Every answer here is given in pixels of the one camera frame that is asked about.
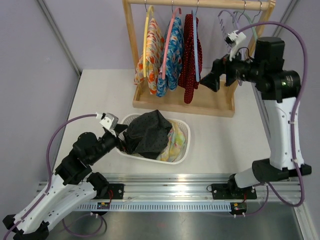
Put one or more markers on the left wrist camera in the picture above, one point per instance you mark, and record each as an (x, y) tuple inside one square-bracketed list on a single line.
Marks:
[(108, 121)]

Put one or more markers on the blue floral skirt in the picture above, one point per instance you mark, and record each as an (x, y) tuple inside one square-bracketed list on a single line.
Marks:
[(174, 57)]

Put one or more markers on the wooden clothes rack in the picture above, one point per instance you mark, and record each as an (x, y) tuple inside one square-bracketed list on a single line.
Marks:
[(206, 102)]

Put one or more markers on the lilac hanger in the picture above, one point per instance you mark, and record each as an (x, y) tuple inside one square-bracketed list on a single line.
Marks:
[(228, 24)]

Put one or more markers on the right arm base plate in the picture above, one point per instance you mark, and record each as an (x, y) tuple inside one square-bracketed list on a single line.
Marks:
[(224, 191)]

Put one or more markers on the dark grey dotted skirt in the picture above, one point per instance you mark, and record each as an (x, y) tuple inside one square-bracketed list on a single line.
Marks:
[(147, 135)]

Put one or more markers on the pink hanger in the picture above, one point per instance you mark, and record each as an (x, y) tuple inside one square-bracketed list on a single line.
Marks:
[(168, 36)]

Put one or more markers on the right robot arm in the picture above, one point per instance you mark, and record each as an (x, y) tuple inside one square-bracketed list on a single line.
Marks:
[(279, 91)]

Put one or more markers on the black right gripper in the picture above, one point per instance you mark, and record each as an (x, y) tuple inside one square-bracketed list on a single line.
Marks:
[(223, 66)]

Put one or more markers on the pastel floral skirt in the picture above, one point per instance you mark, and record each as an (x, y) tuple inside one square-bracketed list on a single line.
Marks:
[(176, 142)]

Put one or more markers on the white perforated plastic basket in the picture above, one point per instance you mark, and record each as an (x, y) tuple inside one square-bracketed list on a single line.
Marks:
[(186, 130)]

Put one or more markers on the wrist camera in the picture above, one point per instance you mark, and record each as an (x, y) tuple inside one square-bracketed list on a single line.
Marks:
[(108, 121), (234, 40)]

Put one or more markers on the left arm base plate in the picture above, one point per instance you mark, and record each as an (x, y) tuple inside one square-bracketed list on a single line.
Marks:
[(115, 191)]

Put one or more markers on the orange yellow floral skirt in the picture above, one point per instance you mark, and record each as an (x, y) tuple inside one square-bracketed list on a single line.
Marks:
[(154, 50)]

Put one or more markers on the light blue hanger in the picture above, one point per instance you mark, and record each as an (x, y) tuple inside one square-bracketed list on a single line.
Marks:
[(195, 42)]

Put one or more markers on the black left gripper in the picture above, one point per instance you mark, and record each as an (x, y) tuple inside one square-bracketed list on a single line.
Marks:
[(120, 143)]

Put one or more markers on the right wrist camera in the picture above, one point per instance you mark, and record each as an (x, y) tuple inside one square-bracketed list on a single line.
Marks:
[(234, 40)]

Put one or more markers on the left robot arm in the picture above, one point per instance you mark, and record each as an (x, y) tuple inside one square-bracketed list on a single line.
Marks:
[(72, 183)]

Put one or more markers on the red polka dot skirt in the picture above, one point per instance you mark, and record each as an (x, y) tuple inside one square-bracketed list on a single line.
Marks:
[(187, 78)]

